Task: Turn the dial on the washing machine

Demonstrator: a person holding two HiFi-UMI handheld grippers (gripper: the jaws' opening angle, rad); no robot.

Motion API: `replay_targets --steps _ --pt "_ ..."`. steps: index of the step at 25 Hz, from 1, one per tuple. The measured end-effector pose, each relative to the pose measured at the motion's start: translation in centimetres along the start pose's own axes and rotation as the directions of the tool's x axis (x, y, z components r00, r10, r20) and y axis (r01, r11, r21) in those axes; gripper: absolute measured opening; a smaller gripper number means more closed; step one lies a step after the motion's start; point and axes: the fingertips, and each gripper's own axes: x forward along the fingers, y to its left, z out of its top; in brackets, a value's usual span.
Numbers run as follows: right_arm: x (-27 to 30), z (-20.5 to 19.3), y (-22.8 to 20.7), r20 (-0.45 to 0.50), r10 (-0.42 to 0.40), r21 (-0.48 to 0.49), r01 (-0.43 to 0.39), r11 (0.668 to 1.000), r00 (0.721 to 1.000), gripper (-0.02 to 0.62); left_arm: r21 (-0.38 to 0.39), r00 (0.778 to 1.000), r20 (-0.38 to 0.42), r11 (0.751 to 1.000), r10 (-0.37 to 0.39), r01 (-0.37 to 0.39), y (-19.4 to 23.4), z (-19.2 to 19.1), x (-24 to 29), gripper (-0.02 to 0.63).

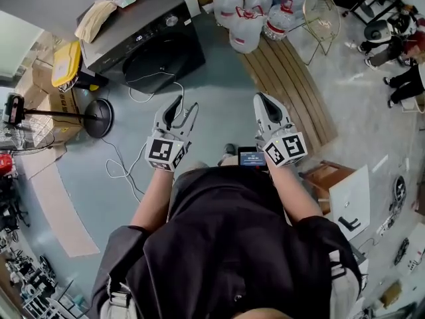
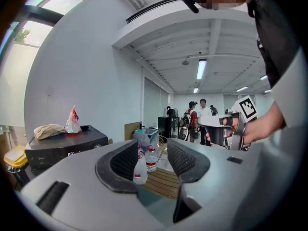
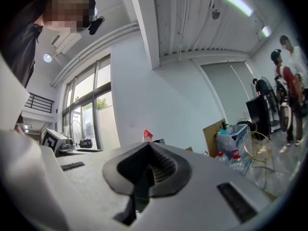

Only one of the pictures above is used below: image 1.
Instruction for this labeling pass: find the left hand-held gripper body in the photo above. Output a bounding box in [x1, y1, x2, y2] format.
[144, 128, 194, 173]

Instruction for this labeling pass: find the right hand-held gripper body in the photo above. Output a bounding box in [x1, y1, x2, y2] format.
[254, 122, 307, 169]

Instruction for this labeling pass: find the black washing machine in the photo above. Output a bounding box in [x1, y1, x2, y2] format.
[76, 0, 207, 94]

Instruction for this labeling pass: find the person's left forearm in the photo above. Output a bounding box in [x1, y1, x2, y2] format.
[129, 169, 175, 235]

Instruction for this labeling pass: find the person's right forearm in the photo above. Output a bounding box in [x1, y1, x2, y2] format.
[266, 162, 325, 228]

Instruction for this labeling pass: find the brown wooden plank platform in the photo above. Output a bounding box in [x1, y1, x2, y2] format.
[237, 33, 339, 156]

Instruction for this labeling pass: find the small black screen device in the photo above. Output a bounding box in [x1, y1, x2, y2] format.
[236, 146, 268, 170]

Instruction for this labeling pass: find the black standing fan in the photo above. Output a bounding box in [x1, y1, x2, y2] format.
[0, 92, 116, 153]

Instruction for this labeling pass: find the white wooden cabinet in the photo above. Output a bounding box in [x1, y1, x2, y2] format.
[299, 159, 371, 243]

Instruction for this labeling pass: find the large clear water jug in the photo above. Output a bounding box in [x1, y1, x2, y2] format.
[244, 0, 274, 17]
[212, 0, 245, 29]
[228, 6, 265, 54]

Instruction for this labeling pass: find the ribbed clear water bottle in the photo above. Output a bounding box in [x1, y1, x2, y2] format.
[264, 0, 297, 43]

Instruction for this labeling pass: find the printed cardboard box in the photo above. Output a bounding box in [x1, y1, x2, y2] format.
[31, 87, 84, 146]

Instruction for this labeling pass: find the black bin with yellow lid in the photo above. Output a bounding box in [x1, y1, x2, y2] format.
[51, 41, 110, 92]

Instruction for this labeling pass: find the person's black shirt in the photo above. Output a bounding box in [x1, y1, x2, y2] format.
[91, 165, 363, 319]

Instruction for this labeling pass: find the flat cardboard floor sheet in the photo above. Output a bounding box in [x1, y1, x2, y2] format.
[19, 143, 101, 258]

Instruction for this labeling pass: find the beige folded cloth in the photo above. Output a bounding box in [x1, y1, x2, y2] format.
[74, 0, 118, 44]

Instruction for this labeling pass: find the black spoked wheel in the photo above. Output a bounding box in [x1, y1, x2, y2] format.
[388, 175, 408, 213]

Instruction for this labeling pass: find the black office chair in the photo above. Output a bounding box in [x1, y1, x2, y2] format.
[0, 177, 31, 242]

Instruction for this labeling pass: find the cluttered workbench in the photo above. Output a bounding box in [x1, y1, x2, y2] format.
[0, 244, 90, 319]

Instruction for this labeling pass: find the long white cable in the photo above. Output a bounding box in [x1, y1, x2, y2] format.
[105, 80, 186, 205]

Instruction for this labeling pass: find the black angled handle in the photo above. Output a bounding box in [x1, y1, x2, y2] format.
[337, 215, 363, 233]

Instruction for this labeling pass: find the gold wire chair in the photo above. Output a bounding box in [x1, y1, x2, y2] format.
[287, 0, 343, 66]

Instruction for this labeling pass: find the person's right grey shoulder strap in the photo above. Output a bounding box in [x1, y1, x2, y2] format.
[328, 249, 363, 319]

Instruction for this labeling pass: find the person's grey shoulder strap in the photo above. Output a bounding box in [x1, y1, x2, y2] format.
[98, 279, 139, 319]
[328, 249, 363, 319]

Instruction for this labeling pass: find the person's left grey shoulder strap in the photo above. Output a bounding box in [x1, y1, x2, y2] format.
[98, 279, 139, 319]

